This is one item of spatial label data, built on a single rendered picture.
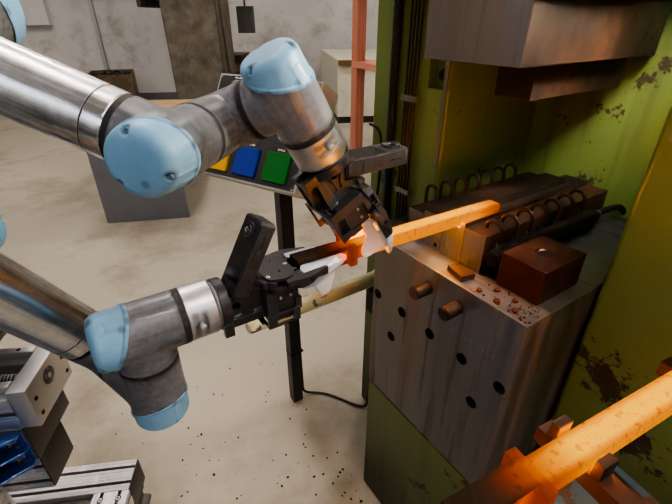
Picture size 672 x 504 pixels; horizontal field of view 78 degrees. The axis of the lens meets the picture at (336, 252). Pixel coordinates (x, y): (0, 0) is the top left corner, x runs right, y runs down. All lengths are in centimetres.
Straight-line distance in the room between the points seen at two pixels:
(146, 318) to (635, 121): 105
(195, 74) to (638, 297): 525
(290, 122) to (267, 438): 133
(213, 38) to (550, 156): 467
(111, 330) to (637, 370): 83
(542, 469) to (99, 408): 173
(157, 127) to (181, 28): 518
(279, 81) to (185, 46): 512
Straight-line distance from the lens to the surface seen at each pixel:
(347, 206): 59
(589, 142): 120
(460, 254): 84
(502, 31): 73
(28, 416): 97
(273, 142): 109
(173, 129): 44
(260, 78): 50
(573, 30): 80
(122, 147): 43
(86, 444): 187
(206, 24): 550
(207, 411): 179
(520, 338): 74
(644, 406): 54
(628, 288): 85
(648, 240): 81
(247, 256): 56
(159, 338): 55
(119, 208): 344
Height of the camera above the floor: 134
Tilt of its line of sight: 30 degrees down
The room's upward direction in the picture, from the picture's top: straight up
